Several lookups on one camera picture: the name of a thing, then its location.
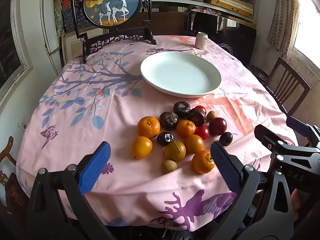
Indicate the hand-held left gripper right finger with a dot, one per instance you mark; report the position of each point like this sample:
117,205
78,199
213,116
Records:
225,166

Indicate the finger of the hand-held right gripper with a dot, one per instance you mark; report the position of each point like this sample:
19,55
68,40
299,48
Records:
298,126
265,135

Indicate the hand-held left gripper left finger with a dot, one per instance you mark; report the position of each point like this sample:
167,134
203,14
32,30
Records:
96,166

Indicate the small orange mandarin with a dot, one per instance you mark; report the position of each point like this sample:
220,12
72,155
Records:
186,128
203,161

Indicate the dark shiny cherry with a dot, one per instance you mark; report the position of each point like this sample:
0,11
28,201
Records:
226,138
163,138

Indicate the smooth orange kumquat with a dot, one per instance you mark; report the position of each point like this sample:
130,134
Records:
194,143

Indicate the dark red plum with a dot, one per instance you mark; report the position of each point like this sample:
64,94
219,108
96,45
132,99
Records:
217,126

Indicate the red cherry tomato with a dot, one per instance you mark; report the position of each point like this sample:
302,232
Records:
201,108
202,132

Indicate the yellow-orange kumquat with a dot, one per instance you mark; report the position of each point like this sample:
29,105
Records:
141,147

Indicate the yellow kumquat with stem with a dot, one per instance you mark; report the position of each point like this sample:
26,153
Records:
175,152

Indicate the tan longan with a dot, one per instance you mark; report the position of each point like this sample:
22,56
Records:
169,166
211,115

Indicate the dark purple passion fruit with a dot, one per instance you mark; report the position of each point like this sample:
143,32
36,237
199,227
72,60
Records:
197,117
182,109
169,120

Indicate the large orange mandarin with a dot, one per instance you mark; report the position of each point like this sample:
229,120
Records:
148,127

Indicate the white round plate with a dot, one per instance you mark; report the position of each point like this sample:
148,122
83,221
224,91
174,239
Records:
180,73

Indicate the person's right hand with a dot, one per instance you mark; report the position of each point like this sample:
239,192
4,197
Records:
297,200

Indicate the dark wooden chair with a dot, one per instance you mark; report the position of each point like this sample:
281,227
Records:
287,85

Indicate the pink printed tablecloth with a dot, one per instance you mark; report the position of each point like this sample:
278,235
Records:
100,120

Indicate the round black stool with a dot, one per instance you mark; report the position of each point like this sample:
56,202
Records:
260,73

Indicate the wooden chair at left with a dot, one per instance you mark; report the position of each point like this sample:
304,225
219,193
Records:
10,185

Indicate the bright window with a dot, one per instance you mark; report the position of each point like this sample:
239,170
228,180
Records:
308,25

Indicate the black glossy cabinet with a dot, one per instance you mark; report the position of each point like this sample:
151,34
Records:
237,33

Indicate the beige checked curtain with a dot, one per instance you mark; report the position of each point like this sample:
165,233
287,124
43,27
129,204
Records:
283,17

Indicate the white drink can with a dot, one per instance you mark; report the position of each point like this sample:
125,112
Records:
201,40

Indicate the white door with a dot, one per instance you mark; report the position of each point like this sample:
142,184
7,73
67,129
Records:
51,35

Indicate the white framed window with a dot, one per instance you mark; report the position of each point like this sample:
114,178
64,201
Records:
10,52

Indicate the stack of patterned boxes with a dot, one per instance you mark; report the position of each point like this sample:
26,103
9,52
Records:
68,12

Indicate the round deer embroidery table screen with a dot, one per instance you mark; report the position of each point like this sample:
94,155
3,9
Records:
110,2

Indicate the white wall socket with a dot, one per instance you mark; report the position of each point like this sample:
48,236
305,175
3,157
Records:
22,125

